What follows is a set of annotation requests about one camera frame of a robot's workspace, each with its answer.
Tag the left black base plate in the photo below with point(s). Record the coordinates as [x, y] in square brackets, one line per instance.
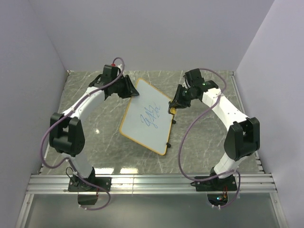
[99, 184]

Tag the yellow framed whiteboard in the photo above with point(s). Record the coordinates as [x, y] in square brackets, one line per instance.
[146, 120]

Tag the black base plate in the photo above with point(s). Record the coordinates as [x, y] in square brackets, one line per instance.
[99, 184]
[216, 184]

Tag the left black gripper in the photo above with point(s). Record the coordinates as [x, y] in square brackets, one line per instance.
[130, 90]

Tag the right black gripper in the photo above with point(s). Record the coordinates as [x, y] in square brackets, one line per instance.
[177, 99]

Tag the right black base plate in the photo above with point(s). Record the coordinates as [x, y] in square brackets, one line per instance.
[216, 184]

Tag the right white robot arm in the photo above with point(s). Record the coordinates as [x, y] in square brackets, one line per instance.
[243, 132]

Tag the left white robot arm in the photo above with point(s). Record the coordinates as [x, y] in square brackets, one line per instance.
[67, 135]

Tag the yellow whiteboard eraser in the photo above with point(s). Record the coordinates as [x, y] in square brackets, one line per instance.
[172, 111]

